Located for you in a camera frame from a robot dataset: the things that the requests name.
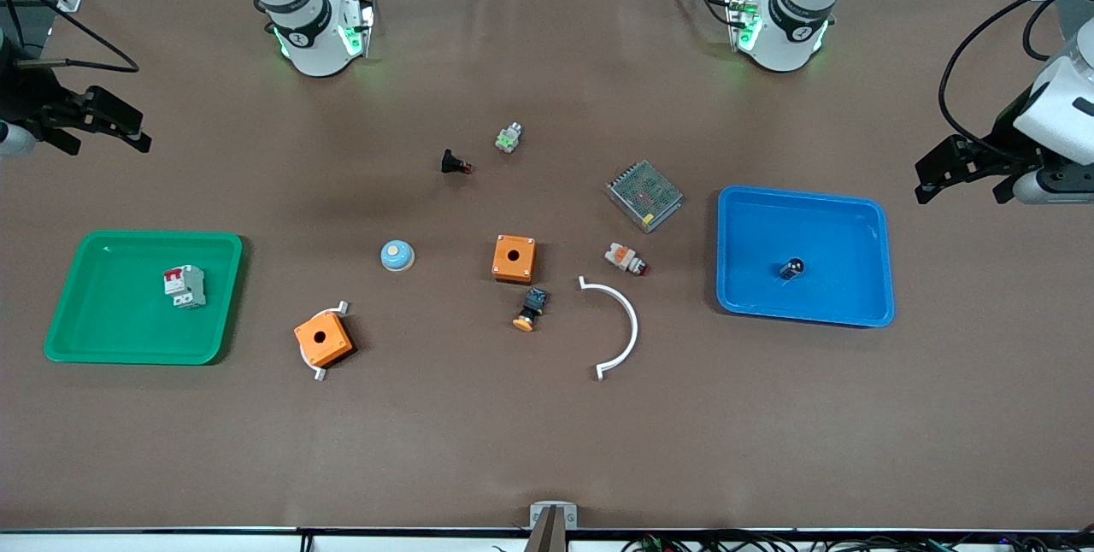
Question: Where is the black cable bundle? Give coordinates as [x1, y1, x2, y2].
[622, 531, 1094, 552]

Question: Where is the metal mesh power supply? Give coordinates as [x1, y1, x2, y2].
[605, 160, 685, 234]

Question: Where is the blue plastic tray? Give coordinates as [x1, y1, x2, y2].
[715, 185, 896, 329]

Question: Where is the orange mushroom push button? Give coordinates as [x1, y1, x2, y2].
[512, 287, 550, 333]

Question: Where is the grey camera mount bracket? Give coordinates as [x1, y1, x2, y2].
[524, 502, 579, 552]

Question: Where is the orange button box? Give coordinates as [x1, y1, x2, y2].
[491, 234, 538, 285]
[293, 311, 356, 368]

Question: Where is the blue dome buzzer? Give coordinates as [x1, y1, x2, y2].
[380, 239, 417, 273]

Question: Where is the red white orange switch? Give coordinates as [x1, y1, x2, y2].
[604, 243, 650, 278]

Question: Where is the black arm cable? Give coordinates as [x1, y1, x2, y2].
[938, 0, 1079, 163]
[0, 0, 141, 74]

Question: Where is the white table edge rail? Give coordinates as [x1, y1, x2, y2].
[0, 528, 1094, 552]

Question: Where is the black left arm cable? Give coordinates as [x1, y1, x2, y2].
[938, 0, 1079, 163]

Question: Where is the brown table mat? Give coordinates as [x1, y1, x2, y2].
[0, 0, 1094, 534]

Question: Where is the green plastic tray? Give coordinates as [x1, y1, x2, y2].
[43, 230, 245, 365]

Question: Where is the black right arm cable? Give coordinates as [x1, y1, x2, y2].
[0, 0, 141, 74]

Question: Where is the white red circuit breaker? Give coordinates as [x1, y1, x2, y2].
[162, 264, 209, 311]

